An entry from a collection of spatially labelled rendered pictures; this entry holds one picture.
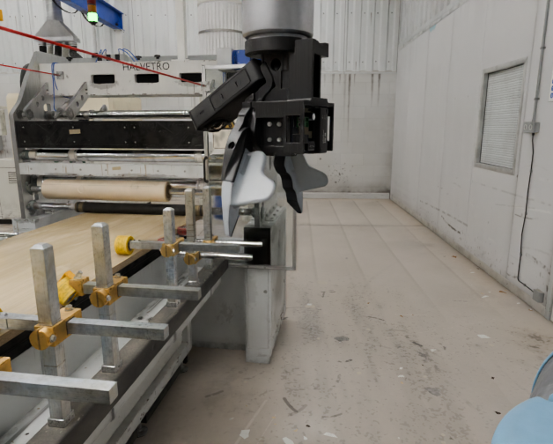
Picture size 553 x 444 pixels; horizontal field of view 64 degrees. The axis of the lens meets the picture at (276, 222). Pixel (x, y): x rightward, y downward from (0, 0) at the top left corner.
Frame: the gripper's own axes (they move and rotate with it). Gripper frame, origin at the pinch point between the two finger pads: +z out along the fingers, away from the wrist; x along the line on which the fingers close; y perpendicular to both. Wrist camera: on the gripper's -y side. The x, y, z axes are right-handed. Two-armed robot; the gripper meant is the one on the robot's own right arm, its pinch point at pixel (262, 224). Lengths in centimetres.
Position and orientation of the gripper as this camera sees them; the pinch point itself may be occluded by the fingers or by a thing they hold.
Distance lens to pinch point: 52.2
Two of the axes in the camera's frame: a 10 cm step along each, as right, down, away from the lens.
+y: 8.5, 1.1, -5.2
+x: 5.3, -1.8, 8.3
